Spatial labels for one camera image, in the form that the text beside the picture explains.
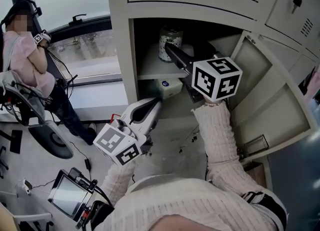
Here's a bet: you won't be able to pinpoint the locker door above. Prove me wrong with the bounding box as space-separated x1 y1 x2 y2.
228 30 316 163

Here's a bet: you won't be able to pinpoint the grey oval vented device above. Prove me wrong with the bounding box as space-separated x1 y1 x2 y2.
27 120 75 160

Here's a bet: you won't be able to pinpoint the person's white sweater torso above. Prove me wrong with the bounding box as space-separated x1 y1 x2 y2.
99 172 288 231

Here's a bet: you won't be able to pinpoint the floral clear pump bottle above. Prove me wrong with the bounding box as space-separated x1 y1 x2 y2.
158 24 185 64

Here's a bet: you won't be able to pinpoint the black monitor mount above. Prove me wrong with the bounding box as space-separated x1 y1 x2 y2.
81 199 115 231

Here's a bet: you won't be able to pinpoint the black chair base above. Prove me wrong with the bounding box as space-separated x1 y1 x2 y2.
0 146 10 179

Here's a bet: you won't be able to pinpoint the black power adapter cable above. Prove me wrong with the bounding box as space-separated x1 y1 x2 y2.
68 141 92 175

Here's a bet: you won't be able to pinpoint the small monitor screen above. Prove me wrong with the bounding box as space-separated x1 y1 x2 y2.
47 167 98 222

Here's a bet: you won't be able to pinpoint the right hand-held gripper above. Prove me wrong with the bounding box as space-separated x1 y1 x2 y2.
164 39 243 104

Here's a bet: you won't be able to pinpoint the wooden crate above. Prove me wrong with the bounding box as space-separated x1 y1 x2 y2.
243 161 267 188

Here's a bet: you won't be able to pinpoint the white tissue box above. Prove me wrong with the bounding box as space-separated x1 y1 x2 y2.
153 77 184 100

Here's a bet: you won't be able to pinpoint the black window handle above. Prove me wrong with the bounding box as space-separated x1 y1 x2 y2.
68 13 87 26

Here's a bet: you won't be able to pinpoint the person's left forearm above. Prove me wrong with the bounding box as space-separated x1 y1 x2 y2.
99 161 137 206

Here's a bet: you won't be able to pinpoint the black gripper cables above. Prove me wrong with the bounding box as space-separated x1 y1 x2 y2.
46 48 78 94

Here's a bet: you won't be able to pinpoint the person's right forearm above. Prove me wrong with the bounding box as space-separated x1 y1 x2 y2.
191 99 251 194

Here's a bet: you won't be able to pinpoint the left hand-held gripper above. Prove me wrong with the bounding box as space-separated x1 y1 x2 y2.
92 96 164 166

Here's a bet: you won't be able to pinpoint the person's head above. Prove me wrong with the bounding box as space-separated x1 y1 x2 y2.
149 213 226 231

